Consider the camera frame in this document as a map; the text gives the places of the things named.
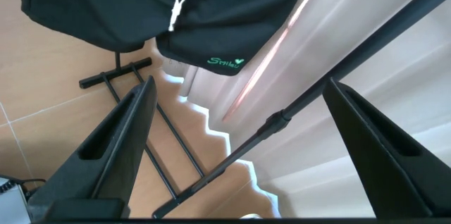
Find beige curtain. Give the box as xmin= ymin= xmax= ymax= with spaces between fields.
xmin=161 ymin=0 xmax=451 ymax=219

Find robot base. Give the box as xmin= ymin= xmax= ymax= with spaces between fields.
xmin=0 ymin=174 xmax=47 ymax=220

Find black clothes rack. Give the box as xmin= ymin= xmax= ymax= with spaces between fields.
xmin=78 ymin=0 xmax=451 ymax=220

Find pink clothes hanger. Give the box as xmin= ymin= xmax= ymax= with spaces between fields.
xmin=221 ymin=0 xmax=333 ymax=122

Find black shorts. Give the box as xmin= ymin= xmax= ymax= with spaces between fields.
xmin=17 ymin=0 xmax=314 ymax=77

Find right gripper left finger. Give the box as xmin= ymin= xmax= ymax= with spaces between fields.
xmin=27 ymin=75 xmax=159 ymax=220

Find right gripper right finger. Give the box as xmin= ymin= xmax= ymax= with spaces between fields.
xmin=322 ymin=77 xmax=451 ymax=219

